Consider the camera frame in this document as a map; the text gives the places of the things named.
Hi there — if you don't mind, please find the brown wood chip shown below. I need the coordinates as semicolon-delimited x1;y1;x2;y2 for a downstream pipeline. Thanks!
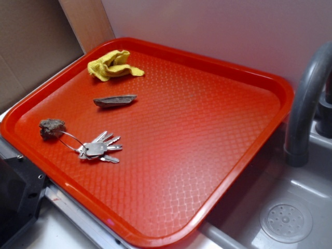
93;94;137;108

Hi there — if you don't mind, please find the red plastic tray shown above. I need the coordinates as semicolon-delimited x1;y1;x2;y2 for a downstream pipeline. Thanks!
1;38;294;248

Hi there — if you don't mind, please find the silver key bunch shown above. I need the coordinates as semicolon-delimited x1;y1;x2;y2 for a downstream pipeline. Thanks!
58;131;122;163

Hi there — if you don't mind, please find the yellow cloth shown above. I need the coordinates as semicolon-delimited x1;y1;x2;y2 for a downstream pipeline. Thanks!
87;50;145;82

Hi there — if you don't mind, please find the grey toy sink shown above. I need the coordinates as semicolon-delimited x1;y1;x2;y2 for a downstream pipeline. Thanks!
199;128;331;248

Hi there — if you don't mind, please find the brown cardboard panel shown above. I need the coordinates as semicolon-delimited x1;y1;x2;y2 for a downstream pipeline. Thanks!
1;1;115;113

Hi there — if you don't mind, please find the grey faucet spout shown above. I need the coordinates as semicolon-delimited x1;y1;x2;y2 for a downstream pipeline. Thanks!
284;41;331;167

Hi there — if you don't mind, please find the grey rock keychain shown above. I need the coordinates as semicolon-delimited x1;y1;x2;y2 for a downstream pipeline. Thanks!
39;119;66;141

